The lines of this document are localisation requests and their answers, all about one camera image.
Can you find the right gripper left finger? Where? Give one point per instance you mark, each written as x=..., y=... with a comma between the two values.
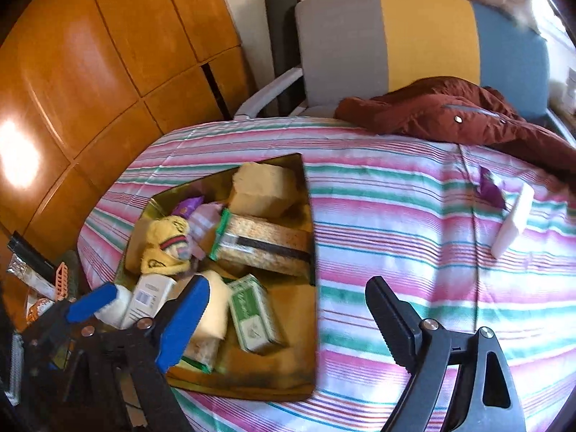
x=146, y=350

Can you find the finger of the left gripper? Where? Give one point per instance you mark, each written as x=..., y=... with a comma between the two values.
x=56, y=324

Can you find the white barcode carton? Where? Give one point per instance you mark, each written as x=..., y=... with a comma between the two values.
x=148, y=297

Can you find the cream towel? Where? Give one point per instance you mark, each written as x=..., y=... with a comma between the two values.
x=214, y=321

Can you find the yellow knitted hat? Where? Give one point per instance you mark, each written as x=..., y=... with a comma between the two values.
x=167, y=247

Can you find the green tea box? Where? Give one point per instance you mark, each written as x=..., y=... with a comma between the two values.
x=256, y=325

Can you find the pink striped sock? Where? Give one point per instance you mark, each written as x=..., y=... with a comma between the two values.
x=202, y=219

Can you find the speckled cracker package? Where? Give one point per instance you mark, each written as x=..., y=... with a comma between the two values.
x=264, y=245

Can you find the purple snack packet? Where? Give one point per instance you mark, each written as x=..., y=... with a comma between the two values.
x=489, y=191

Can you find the yellow sponge block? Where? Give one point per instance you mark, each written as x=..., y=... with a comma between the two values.
x=262, y=190

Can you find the orange plastic clip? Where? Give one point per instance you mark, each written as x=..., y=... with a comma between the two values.
x=61, y=282

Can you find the striped pink green tablecloth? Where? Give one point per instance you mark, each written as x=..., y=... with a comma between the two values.
x=408, y=211

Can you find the gold cardboard box tray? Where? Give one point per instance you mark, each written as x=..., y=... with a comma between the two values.
x=219, y=366

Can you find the dark red puffer jacket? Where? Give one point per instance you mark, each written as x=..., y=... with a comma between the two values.
x=449, y=109

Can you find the wooden cabinet panels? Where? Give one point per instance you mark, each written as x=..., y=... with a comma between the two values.
x=86, y=87

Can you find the grey yellow blue chair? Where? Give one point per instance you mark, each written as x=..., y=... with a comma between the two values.
x=367, y=48

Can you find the black rolled mat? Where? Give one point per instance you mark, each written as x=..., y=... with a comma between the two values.
x=281, y=45

